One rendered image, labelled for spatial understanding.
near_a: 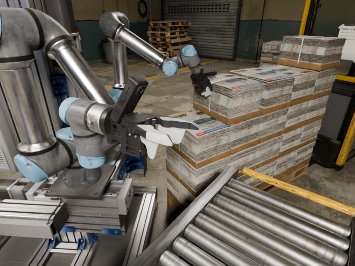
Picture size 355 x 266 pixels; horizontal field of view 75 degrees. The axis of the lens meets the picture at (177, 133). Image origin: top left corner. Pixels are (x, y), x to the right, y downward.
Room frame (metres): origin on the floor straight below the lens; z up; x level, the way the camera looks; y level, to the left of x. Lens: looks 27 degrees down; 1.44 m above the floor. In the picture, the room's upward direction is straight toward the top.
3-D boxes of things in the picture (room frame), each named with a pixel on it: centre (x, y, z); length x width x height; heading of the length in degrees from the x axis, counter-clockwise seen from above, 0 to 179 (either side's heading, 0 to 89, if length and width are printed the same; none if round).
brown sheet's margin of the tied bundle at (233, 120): (1.46, -0.40, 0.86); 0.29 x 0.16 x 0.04; 123
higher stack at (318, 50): (2.04, -1.11, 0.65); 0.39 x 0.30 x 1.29; 33
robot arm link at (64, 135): (0.81, 0.41, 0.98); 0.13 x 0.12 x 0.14; 150
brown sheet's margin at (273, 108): (1.72, -0.61, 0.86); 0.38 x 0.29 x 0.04; 33
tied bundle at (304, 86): (1.88, -0.86, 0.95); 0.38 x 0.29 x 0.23; 32
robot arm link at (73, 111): (0.57, 0.25, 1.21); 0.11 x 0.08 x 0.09; 60
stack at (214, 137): (1.64, -0.50, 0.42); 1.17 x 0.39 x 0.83; 123
